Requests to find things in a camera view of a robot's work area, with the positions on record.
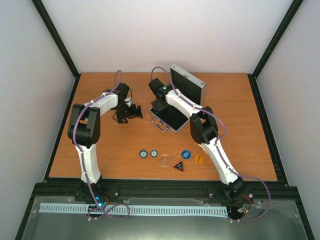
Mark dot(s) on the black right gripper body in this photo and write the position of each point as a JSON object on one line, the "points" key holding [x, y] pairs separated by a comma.
{"points": [[156, 106]]}

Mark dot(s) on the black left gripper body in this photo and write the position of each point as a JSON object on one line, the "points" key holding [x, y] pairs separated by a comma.
{"points": [[123, 112]]}

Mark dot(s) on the aluminium poker case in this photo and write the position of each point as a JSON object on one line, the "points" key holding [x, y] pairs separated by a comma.
{"points": [[187, 94]]}

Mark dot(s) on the blue white poker chip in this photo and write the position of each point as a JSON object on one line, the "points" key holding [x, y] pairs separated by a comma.
{"points": [[153, 153], [143, 154]]}

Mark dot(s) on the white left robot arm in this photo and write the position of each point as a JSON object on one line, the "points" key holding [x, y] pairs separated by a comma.
{"points": [[84, 127]]}

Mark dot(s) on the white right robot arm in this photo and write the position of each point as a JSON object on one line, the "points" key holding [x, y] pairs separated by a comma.
{"points": [[204, 131]]}

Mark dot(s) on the clear round disc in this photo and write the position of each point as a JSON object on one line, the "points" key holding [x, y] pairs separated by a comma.
{"points": [[164, 160]]}

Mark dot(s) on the blue round token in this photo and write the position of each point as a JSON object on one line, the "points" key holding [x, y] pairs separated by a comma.
{"points": [[186, 154]]}

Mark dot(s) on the black red triangle token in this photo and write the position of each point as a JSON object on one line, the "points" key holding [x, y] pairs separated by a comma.
{"points": [[179, 166]]}

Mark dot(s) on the orange round token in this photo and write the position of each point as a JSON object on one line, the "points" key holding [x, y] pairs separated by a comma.
{"points": [[199, 158]]}

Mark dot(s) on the black aluminium frame rail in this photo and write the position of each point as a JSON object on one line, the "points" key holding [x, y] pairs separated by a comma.
{"points": [[208, 191]]}

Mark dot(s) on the white cable duct strip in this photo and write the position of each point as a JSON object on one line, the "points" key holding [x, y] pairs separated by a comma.
{"points": [[135, 210]]}

